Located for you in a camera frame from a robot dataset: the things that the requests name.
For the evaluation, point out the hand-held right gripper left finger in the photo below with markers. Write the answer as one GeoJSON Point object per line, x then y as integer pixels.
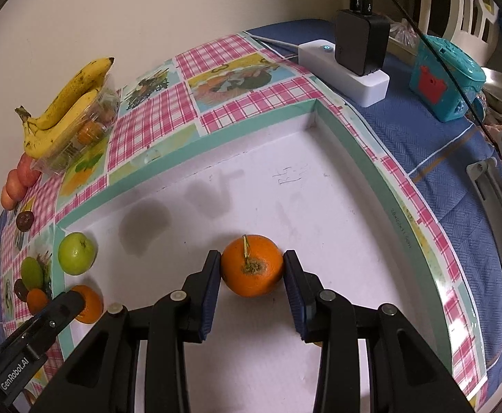
{"type": "Point", "coordinates": [210, 297]}

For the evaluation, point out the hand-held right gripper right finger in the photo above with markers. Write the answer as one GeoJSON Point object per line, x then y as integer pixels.
{"type": "Point", "coordinates": [296, 297]}

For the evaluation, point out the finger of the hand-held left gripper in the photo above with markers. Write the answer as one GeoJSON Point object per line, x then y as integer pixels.
{"type": "Point", "coordinates": [57, 316]}

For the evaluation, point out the orange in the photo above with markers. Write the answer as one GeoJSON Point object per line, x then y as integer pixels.
{"type": "Point", "coordinates": [253, 271]}
{"type": "Point", "coordinates": [91, 307]}
{"type": "Point", "coordinates": [37, 302]}

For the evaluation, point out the large green fruit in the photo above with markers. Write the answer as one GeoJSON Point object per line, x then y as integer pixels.
{"type": "Point", "coordinates": [76, 254]}

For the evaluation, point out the white tray with teal rim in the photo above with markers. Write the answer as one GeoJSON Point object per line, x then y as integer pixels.
{"type": "Point", "coordinates": [319, 223]}

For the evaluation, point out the small green fruit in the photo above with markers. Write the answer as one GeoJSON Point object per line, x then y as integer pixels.
{"type": "Point", "coordinates": [32, 272]}

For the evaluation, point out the small dark round fruit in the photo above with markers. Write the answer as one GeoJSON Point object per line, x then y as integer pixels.
{"type": "Point", "coordinates": [24, 220]}

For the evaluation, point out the pale orange apple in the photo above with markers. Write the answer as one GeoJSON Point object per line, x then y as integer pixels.
{"type": "Point", "coordinates": [7, 198]}

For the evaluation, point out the red apple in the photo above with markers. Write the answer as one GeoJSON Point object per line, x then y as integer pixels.
{"type": "Point", "coordinates": [29, 171]}
{"type": "Point", "coordinates": [16, 185]}

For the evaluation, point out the clear plastic container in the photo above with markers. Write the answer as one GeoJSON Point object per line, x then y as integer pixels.
{"type": "Point", "coordinates": [78, 137]}

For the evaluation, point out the white power strip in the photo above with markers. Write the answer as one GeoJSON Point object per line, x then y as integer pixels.
{"type": "Point", "coordinates": [362, 88]}

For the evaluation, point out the grey phone stand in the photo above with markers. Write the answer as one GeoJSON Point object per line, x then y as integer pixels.
{"type": "Point", "coordinates": [491, 198]}

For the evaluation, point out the yellow banana bunch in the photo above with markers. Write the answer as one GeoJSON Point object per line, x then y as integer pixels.
{"type": "Point", "coordinates": [74, 90]}

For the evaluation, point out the pink checkered printed tablecloth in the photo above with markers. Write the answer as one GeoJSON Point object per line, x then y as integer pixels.
{"type": "Point", "coordinates": [233, 64]}

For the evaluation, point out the teal toy with red patch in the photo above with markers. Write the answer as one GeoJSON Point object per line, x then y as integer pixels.
{"type": "Point", "coordinates": [440, 81]}

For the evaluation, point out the black charger block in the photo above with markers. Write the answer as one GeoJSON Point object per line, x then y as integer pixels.
{"type": "Point", "coordinates": [360, 43]}

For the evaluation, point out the clear plastic bag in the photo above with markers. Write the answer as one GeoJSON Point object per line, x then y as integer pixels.
{"type": "Point", "coordinates": [403, 32]}

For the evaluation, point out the white plastic chair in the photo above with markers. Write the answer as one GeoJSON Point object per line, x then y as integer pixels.
{"type": "Point", "coordinates": [470, 8]}

